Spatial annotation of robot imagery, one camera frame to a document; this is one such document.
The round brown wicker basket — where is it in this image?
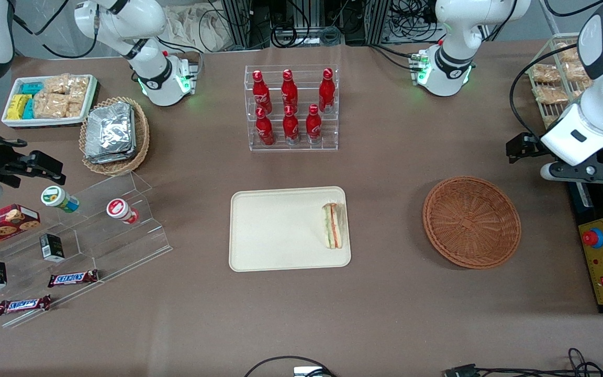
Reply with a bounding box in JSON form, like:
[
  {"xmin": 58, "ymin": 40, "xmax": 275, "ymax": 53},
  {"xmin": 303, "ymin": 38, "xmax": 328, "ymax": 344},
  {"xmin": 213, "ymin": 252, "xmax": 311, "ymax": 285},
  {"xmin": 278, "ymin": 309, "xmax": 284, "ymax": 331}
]
[{"xmin": 422, "ymin": 176, "xmax": 522, "ymax": 270}]

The oval tan wicker basket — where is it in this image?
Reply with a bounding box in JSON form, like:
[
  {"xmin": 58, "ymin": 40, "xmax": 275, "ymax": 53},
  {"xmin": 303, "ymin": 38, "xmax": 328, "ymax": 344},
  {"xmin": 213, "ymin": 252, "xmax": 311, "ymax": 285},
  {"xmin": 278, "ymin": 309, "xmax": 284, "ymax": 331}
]
[{"xmin": 79, "ymin": 96, "xmax": 150, "ymax": 176}]

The small black box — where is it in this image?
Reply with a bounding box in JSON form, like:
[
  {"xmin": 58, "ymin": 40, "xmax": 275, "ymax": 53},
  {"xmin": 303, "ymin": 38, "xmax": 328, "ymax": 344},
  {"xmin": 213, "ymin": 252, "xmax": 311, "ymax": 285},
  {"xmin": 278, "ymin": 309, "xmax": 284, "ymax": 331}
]
[{"xmin": 39, "ymin": 234, "xmax": 65, "ymax": 262}]

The black looped cable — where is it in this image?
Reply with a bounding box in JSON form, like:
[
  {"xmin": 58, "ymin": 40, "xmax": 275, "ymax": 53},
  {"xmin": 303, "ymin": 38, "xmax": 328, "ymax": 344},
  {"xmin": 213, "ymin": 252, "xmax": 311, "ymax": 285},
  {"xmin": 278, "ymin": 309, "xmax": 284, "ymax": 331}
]
[{"xmin": 244, "ymin": 356, "xmax": 337, "ymax": 377}]

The cream plastic tray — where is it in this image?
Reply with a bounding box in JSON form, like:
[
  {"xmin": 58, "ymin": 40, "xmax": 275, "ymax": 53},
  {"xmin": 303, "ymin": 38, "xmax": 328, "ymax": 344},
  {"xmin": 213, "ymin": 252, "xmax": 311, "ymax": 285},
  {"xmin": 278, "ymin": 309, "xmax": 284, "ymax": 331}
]
[{"xmin": 229, "ymin": 186, "xmax": 352, "ymax": 273}]

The aluminium frame post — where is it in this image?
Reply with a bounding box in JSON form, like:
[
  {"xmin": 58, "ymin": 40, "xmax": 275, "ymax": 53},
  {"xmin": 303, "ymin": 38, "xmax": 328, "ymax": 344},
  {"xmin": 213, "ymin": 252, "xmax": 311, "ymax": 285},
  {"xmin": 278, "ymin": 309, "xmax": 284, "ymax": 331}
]
[
  {"xmin": 222, "ymin": 0, "xmax": 253, "ymax": 49},
  {"xmin": 366, "ymin": 0, "xmax": 390, "ymax": 46}
]

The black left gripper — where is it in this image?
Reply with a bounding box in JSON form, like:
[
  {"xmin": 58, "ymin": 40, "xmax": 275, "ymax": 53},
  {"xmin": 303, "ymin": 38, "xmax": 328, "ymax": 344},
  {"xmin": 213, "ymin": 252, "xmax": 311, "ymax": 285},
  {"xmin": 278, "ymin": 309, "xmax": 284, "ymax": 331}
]
[{"xmin": 507, "ymin": 132, "xmax": 543, "ymax": 163}]

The triangle sandwich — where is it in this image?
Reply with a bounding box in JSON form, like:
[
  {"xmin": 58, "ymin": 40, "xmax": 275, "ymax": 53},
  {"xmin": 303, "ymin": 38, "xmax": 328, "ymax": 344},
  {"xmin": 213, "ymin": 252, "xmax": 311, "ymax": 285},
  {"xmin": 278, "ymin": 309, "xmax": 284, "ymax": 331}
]
[{"xmin": 322, "ymin": 202, "xmax": 345, "ymax": 250}]

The black control box yellow panel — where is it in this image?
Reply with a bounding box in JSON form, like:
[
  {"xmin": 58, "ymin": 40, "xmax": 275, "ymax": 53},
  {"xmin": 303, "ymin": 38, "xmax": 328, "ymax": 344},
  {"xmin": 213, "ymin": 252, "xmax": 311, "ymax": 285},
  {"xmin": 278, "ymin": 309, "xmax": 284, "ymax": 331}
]
[{"xmin": 568, "ymin": 147, "xmax": 603, "ymax": 315}]

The white cloth bag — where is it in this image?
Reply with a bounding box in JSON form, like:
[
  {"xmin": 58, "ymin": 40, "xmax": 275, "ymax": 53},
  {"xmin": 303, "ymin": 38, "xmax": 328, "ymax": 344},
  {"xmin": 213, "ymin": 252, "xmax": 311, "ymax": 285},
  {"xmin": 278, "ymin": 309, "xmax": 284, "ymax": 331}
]
[{"xmin": 163, "ymin": 5, "xmax": 235, "ymax": 53}]

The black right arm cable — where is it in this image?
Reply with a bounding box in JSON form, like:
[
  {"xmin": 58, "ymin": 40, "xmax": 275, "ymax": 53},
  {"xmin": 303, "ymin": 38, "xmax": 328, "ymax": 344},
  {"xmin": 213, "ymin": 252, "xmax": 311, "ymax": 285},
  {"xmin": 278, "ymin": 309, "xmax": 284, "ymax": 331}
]
[{"xmin": 13, "ymin": 0, "xmax": 99, "ymax": 59}]

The black cable with connector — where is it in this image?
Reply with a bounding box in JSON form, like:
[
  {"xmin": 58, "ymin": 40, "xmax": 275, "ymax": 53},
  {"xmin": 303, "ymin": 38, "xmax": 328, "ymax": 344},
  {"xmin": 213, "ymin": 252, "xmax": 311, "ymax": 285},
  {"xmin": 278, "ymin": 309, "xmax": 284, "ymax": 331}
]
[{"xmin": 443, "ymin": 348, "xmax": 603, "ymax": 377}]

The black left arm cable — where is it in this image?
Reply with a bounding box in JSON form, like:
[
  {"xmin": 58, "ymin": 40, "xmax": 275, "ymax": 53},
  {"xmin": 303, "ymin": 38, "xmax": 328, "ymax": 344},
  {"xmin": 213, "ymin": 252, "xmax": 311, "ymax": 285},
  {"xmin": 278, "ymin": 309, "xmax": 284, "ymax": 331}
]
[{"xmin": 509, "ymin": 44, "xmax": 593, "ymax": 143}]

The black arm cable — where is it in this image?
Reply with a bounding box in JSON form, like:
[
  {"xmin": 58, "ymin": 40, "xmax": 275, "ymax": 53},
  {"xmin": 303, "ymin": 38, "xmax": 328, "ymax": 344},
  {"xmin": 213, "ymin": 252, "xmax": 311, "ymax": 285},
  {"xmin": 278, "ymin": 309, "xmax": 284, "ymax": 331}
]
[
  {"xmin": 509, "ymin": 44, "xmax": 593, "ymax": 143},
  {"xmin": 13, "ymin": 0, "xmax": 99, "ymax": 59}
]

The clear acrylic step display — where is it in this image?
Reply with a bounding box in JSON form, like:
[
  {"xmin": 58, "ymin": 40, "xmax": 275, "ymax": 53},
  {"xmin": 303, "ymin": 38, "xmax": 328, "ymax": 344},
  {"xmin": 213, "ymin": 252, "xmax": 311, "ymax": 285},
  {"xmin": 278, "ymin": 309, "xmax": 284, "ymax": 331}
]
[{"xmin": 0, "ymin": 170, "xmax": 173, "ymax": 329}]

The silver foil pack stack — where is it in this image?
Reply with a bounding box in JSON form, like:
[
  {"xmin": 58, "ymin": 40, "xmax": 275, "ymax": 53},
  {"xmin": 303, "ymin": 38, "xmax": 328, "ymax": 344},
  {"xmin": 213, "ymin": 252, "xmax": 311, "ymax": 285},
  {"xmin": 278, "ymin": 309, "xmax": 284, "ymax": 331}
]
[{"xmin": 85, "ymin": 102, "xmax": 137, "ymax": 164}]

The red cola bottle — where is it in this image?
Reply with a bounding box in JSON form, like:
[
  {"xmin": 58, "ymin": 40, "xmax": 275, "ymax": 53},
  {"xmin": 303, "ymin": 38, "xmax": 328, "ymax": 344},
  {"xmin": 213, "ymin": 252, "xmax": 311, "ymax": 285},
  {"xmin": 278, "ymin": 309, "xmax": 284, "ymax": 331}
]
[
  {"xmin": 252, "ymin": 70, "xmax": 272, "ymax": 113},
  {"xmin": 318, "ymin": 68, "xmax": 336, "ymax": 113},
  {"xmin": 255, "ymin": 107, "xmax": 275, "ymax": 146},
  {"xmin": 306, "ymin": 104, "xmax": 322, "ymax": 145},
  {"xmin": 281, "ymin": 69, "xmax": 299, "ymax": 112},
  {"xmin": 282, "ymin": 105, "xmax": 300, "ymax": 145}
]

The red lid cup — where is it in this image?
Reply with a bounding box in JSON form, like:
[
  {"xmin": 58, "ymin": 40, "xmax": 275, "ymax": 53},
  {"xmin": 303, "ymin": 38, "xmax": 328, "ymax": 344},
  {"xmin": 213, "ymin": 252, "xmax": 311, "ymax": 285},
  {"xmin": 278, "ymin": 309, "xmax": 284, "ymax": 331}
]
[{"xmin": 106, "ymin": 198, "xmax": 139, "ymax": 225}]

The green lid cup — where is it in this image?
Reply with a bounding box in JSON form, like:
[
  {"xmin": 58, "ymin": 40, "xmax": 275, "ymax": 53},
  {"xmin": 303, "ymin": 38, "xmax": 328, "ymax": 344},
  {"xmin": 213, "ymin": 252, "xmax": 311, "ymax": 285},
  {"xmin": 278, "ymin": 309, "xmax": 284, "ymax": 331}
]
[{"xmin": 40, "ymin": 185, "xmax": 80, "ymax": 214}]

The clear bin of pastries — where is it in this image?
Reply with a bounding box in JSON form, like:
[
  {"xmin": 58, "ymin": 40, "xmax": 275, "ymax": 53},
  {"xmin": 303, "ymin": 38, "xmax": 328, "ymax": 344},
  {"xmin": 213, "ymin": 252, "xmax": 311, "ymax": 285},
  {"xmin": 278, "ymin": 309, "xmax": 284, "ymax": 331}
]
[{"xmin": 526, "ymin": 32, "xmax": 595, "ymax": 130}]

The white rectangular snack tray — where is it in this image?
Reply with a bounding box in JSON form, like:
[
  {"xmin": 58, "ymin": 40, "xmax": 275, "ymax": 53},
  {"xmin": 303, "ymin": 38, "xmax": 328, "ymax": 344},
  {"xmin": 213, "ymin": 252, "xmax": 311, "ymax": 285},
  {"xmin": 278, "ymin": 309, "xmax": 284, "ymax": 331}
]
[{"xmin": 1, "ymin": 74, "xmax": 98, "ymax": 129}]

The yellow snack pack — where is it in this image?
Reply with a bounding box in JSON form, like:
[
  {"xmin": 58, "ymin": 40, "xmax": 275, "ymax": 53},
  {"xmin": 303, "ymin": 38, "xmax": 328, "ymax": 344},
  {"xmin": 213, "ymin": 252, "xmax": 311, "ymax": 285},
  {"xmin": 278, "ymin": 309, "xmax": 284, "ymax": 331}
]
[{"xmin": 6, "ymin": 94, "xmax": 31, "ymax": 120}]

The snickers bar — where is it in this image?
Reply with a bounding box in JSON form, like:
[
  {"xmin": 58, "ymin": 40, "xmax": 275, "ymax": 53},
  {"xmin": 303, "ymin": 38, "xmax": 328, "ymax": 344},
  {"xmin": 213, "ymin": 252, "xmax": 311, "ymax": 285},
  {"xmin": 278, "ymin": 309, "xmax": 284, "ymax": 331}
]
[
  {"xmin": 0, "ymin": 295, "xmax": 52, "ymax": 316},
  {"xmin": 48, "ymin": 269, "xmax": 99, "ymax": 288}
]

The clear acrylic bottle rack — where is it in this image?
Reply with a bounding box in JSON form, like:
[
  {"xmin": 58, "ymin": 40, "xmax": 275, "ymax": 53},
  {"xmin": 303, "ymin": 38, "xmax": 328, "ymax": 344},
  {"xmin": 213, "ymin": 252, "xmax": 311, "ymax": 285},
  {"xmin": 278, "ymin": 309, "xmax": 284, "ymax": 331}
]
[{"xmin": 244, "ymin": 64, "xmax": 340, "ymax": 152}]

